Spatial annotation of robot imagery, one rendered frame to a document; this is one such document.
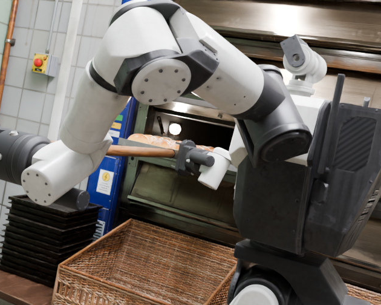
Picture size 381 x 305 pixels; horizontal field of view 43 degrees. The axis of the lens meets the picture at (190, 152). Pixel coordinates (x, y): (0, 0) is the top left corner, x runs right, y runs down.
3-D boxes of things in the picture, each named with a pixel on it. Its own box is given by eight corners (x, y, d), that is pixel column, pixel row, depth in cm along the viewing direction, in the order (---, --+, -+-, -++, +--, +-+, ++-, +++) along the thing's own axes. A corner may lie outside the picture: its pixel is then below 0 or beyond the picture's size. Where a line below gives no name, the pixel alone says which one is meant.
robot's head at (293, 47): (326, 72, 103) (312, 41, 105) (315, 63, 96) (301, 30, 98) (300, 85, 106) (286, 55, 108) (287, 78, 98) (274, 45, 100)
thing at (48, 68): (40, 74, 243) (43, 54, 243) (55, 77, 239) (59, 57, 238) (29, 72, 236) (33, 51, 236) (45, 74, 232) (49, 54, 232)
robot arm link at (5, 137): (-44, 108, 81) (9, 119, 76) (0, 113, 90) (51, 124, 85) (-56, 181, 82) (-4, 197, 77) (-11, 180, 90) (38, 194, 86)
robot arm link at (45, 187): (-9, 151, 74) (49, 166, 70) (40, 124, 83) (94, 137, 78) (5, 212, 79) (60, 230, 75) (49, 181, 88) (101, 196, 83)
